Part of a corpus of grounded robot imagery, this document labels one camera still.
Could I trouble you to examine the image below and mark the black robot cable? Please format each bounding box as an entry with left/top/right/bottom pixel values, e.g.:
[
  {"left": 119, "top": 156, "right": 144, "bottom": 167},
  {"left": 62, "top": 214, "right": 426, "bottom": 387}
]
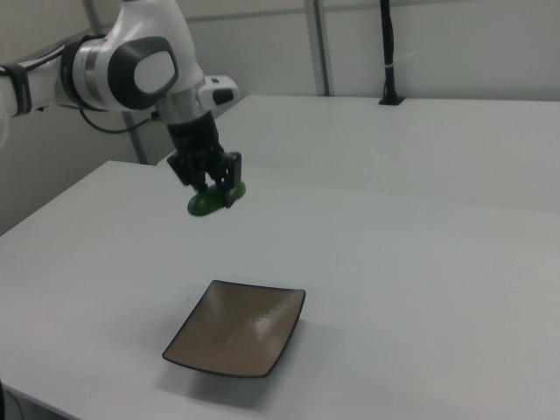
[{"left": 77, "top": 106, "right": 159, "bottom": 134}]

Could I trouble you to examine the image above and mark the black pole with base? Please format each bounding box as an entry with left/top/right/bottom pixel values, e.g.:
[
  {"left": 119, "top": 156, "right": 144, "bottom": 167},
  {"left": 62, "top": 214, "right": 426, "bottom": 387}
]
[{"left": 377, "top": 0, "right": 406, "bottom": 107}]

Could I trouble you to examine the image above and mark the black arm strap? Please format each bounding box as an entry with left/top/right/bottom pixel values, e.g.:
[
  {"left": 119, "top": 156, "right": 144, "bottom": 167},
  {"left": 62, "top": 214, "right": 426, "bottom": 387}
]
[{"left": 3, "top": 63, "right": 35, "bottom": 117}]

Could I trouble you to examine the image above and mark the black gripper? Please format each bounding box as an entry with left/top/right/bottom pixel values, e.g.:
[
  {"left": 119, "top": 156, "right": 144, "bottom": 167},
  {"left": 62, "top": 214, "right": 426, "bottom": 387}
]
[{"left": 166, "top": 110, "right": 243, "bottom": 208}]

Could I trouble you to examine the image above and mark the square brown ceramic plate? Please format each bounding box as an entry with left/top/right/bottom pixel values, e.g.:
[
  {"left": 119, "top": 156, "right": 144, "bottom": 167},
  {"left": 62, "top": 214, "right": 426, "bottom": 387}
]
[{"left": 161, "top": 279, "right": 307, "bottom": 380}]

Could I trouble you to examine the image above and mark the thin dark floor cable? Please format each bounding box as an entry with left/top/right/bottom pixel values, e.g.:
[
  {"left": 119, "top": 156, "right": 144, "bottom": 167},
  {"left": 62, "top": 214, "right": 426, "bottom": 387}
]
[{"left": 0, "top": 379, "right": 25, "bottom": 420}]

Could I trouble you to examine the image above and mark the green cucumber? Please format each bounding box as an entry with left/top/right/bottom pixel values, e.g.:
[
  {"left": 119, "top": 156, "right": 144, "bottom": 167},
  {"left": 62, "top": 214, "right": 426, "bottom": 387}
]
[{"left": 185, "top": 180, "right": 248, "bottom": 218}]

